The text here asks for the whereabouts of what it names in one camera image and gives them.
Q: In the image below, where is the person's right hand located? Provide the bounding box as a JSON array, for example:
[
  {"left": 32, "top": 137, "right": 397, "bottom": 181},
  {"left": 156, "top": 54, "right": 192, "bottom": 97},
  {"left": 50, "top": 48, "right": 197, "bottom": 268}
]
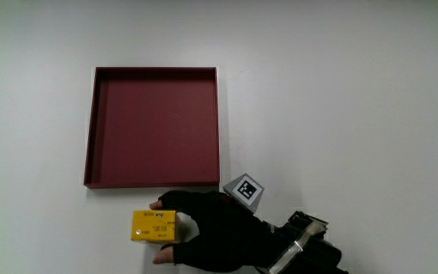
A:
[{"left": 149, "top": 173, "right": 281, "bottom": 273}]

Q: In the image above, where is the dark red square tray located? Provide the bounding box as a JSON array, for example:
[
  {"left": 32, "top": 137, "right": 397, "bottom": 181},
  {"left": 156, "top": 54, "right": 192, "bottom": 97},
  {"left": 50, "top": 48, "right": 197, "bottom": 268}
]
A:
[{"left": 83, "top": 66, "right": 221, "bottom": 190}]

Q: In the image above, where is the yellow ice redtea carton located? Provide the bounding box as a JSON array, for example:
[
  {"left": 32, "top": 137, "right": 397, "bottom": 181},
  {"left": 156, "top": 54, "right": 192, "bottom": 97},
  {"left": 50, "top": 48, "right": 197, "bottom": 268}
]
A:
[{"left": 130, "top": 209, "right": 180, "bottom": 244}]

